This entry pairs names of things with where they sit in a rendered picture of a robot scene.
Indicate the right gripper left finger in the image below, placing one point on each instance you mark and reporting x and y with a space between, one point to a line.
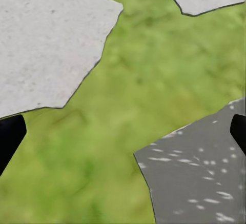
12 132

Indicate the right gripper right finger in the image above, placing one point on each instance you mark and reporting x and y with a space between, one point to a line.
238 130

